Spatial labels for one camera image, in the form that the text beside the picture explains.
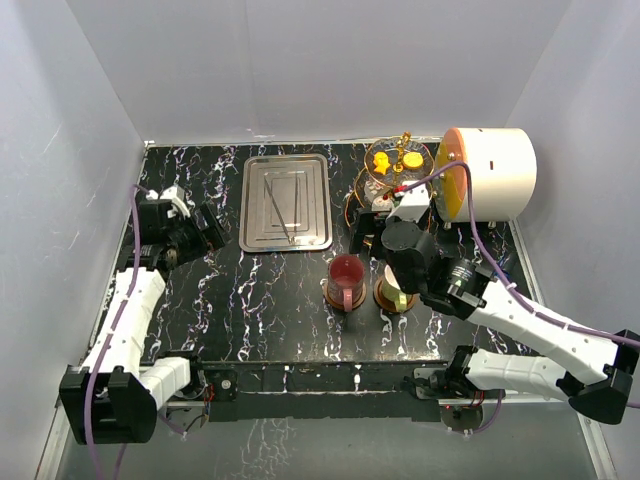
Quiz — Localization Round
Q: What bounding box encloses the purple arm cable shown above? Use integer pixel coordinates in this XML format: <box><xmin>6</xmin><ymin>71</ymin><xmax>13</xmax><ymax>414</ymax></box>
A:
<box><xmin>83</xmin><ymin>183</ymin><xmax>201</xmax><ymax>480</ymax></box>
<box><xmin>394</xmin><ymin>160</ymin><xmax>640</xmax><ymax>436</ymax></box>

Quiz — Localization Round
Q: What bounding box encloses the round orange biscuit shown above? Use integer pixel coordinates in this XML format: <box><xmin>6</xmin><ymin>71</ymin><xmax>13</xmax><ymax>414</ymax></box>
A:
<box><xmin>402</xmin><ymin>152</ymin><xmax>424</xmax><ymax>169</ymax></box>

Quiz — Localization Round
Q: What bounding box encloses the orange fish-shaped cookie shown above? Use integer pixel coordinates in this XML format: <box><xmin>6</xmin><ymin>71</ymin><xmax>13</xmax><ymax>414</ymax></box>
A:
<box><xmin>373</xmin><ymin>151</ymin><xmax>391</xmax><ymax>176</ymax></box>

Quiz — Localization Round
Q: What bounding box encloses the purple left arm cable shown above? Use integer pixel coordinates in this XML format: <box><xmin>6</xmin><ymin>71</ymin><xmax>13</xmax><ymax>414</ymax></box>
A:
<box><xmin>83</xmin><ymin>183</ymin><xmax>201</xmax><ymax>480</ymax></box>

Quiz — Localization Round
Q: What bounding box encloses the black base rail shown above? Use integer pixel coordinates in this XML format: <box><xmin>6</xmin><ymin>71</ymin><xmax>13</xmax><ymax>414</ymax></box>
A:
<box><xmin>149</xmin><ymin>362</ymin><xmax>506</xmax><ymax>424</ymax></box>

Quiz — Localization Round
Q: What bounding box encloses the pink patterned mug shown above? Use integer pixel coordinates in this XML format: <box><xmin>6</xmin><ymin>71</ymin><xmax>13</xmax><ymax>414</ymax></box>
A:
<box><xmin>324</xmin><ymin>255</ymin><xmax>366</xmax><ymax>312</ymax></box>

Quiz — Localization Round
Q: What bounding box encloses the white sprinkle cherry cake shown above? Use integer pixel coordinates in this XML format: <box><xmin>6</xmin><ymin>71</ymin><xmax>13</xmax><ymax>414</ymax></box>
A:
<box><xmin>372</xmin><ymin>195</ymin><xmax>394</xmax><ymax>212</ymax></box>

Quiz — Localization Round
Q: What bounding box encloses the white cylindrical container orange lid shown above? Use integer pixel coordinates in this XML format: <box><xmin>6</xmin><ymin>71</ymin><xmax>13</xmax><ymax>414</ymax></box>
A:
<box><xmin>433</xmin><ymin>127</ymin><xmax>537</xmax><ymax>223</ymax></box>

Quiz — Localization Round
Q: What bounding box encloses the brown wooden coaster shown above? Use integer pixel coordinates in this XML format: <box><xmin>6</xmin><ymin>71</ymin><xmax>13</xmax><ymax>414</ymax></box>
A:
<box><xmin>374</xmin><ymin>279</ymin><xmax>417</xmax><ymax>314</ymax></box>
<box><xmin>322</xmin><ymin>279</ymin><xmax>368</xmax><ymax>311</ymax></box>

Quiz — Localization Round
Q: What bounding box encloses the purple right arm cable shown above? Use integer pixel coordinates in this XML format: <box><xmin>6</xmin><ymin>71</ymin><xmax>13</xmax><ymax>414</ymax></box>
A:
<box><xmin>394</xmin><ymin>160</ymin><xmax>640</xmax><ymax>436</ymax></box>

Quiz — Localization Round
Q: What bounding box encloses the three-tier glass cake stand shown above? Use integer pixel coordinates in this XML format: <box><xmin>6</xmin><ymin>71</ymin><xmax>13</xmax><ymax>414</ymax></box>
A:
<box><xmin>344</xmin><ymin>132</ymin><xmax>434</xmax><ymax>230</ymax></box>

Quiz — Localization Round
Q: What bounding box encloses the silver metal tray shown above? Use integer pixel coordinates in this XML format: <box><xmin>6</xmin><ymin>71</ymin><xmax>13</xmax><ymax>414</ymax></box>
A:
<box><xmin>239</xmin><ymin>154</ymin><xmax>333</xmax><ymax>254</ymax></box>

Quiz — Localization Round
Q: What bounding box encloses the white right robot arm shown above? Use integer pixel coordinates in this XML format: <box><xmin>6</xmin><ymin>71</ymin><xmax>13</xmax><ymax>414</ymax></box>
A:
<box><xmin>349</xmin><ymin>208</ymin><xmax>639</xmax><ymax>425</ymax></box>

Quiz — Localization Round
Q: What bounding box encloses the white rectangular cream cake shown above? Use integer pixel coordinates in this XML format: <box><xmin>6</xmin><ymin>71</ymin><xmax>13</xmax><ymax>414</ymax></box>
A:
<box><xmin>363</xmin><ymin>180</ymin><xmax>383</xmax><ymax>202</ymax></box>

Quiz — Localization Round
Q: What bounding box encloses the green ceramic cup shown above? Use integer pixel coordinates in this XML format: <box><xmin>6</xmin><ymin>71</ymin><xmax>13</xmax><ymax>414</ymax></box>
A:
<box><xmin>381</xmin><ymin>265</ymin><xmax>413</xmax><ymax>313</ymax></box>

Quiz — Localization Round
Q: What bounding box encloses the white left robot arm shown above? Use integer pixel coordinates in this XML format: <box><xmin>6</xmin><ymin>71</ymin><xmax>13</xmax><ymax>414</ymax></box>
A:
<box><xmin>59</xmin><ymin>185</ymin><xmax>228</xmax><ymax>445</ymax></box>

